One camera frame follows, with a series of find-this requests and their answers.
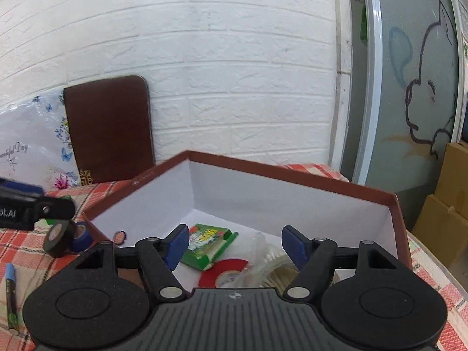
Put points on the floral plastic-wrapped pillow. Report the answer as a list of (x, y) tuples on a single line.
[(35, 143)]

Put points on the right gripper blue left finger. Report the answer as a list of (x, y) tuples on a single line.
[(175, 245)]

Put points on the blue marker pen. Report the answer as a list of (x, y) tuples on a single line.
[(11, 301)]

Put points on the clear tape roll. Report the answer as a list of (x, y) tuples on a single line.
[(268, 266)]

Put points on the black tape roll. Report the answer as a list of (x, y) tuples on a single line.
[(59, 237)]

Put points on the brown storage box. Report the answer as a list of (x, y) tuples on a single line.
[(248, 198)]

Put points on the dark brown wooden headboard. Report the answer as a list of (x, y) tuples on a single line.
[(110, 128)]

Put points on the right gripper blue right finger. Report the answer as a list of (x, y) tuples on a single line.
[(296, 246)]

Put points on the green printed carton box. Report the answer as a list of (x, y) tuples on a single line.
[(201, 237)]

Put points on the upper cardboard box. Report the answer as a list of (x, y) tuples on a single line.
[(452, 187)]

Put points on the painted glass sliding door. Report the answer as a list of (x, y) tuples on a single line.
[(403, 95)]

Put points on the red tape roll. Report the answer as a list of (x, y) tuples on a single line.
[(222, 273)]

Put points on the cardboard box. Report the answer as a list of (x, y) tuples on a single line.
[(442, 230), (452, 187)]

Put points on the blue tape roll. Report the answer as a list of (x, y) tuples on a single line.
[(82, 239)]

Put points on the red plaid bed blanket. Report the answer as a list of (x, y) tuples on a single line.
[(33, 266)]

